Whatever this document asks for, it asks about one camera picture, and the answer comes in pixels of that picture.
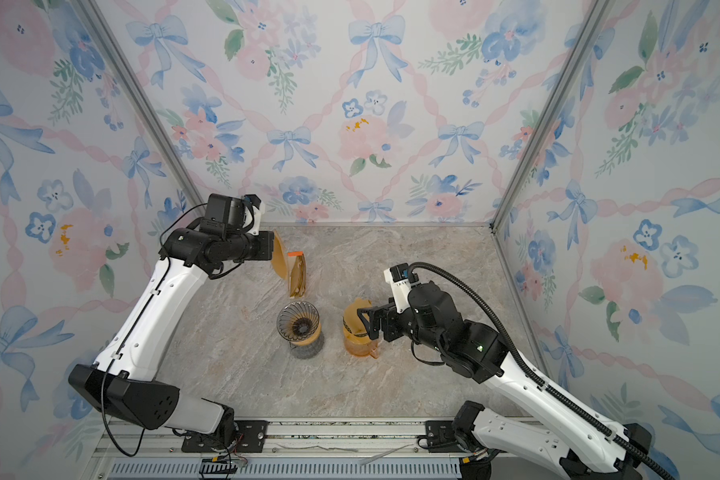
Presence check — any brown paper coffee filter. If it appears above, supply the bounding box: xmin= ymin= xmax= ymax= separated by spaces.
xmin=342 ymin=298 xmax=372 ymax=340

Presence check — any wooden dripper ring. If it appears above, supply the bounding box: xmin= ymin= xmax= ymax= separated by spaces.
xmin=284 ymin=329 xmax=323 ymax=350

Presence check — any grey ribbed dripper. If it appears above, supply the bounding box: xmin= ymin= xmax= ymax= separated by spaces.
xmin=276 ymin=301 xmax=322 ymax=345

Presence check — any orange glass carafe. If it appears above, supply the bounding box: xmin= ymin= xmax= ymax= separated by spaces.
xmin=343 ymin=335 xmax=380 ymax=359

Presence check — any grey glass carafe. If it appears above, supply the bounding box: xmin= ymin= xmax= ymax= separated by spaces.
xmin=289 ymin=343 xmax=323 ymax=360

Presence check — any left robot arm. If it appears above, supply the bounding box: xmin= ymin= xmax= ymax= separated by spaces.
xmin=68 ymin=194 xmax=274 ymax=449

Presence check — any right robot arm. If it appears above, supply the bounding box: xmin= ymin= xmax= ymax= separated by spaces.
xmin=357 ymin=281 xmax=672 ymax=479

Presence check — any coffee filter pack orange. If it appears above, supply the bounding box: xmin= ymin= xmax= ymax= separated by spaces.
xmin=286 ymin=251 xmax=307 ymax=298

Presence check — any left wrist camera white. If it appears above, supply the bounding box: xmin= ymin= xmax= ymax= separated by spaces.
xmin=242 ymin=194 xmax=266 ymax=236

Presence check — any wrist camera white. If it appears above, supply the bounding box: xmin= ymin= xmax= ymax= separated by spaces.
xmin=384 ymin=263 xmax=419 ymax=314
xmin=242 ymin=194 xmax=266 ymax=236

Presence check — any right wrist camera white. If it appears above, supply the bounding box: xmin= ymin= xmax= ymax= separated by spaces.
xmin=384 ymin=263 xmax=419 ymax=314

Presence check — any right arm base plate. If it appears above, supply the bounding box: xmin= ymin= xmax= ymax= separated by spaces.
xmin=425 ymin=419 xmax=510 ymax=454

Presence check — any left aluminium corner post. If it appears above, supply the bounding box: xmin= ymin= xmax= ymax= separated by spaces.
xmin=71 ymin=0 xmax=207 ymax=215

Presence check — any aluminium corner post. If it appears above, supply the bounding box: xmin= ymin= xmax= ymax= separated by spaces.
xmin=490 ymin=0 xmax=611 ymax=235
xmin=71 ymin=0 xmax=207 ymax=215

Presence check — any aluminium mounting rail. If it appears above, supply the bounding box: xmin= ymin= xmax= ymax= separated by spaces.
xmin=83 ymin=416 xmax=607 ymax=480

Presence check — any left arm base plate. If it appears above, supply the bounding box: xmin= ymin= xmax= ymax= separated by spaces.
xmin=181 ymin=420 xmax=269 ymax=454

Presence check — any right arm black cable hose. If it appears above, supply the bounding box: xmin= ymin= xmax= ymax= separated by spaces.
xmin=407 ymin=261 xmax=676 ymax=480

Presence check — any right aluminium corner post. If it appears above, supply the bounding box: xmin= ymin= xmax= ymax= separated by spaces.
xmin=490 ymin=0 xmax=611 ymax=235

